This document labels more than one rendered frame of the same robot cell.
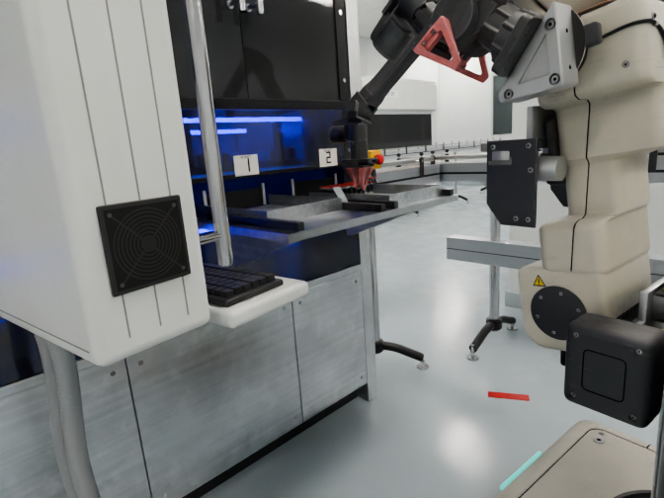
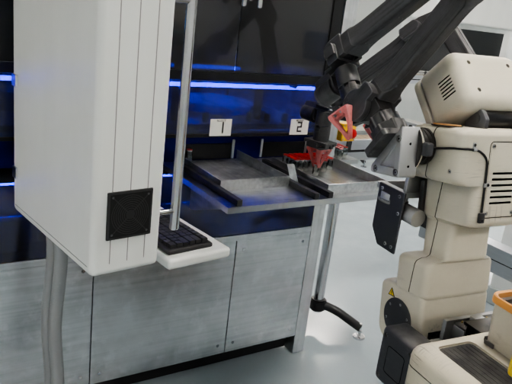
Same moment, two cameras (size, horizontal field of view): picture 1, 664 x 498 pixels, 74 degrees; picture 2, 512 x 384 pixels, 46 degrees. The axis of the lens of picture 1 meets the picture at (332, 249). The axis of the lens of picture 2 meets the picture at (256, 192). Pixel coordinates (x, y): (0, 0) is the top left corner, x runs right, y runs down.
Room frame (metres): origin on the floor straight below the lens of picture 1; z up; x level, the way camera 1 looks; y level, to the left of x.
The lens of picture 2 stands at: (-0.64, -0.25, 1.44)
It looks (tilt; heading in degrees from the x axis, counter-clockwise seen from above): 17 degrees down; 9
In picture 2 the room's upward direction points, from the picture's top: 7 degrees clockwise
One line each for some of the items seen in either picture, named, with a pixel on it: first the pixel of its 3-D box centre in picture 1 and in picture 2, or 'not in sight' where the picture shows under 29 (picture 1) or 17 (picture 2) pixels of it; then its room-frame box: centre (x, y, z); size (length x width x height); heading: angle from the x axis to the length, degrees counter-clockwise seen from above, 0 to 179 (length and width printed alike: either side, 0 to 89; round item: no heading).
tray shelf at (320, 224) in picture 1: (328, 209); (280, 179); (1.35, 0.00, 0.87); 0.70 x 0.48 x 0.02; 134
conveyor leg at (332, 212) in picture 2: (372, 276); (328, 236); (1.98, -0.18, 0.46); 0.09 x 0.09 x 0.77; 44
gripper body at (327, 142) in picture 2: (359, 152); (321, 135); (1.44, -0.11, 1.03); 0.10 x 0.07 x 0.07; 57
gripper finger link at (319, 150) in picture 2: (359, 175); (318, 154); (1.44, -0.10, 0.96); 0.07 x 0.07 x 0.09; 57
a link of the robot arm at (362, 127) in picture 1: (356, 132); (322, 117); (1.44, -0.10, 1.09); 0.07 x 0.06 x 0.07; 49
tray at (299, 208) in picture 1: (268, 207); (229, 168); (1.28, 0.17, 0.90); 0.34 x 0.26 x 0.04; 44
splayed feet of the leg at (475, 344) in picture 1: (493, 330); not in sight; (2.13, -0.81, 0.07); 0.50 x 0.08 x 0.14; 134
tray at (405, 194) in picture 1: (373, 194); (327, 173); (1.44, -0.15, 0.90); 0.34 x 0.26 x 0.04; 43
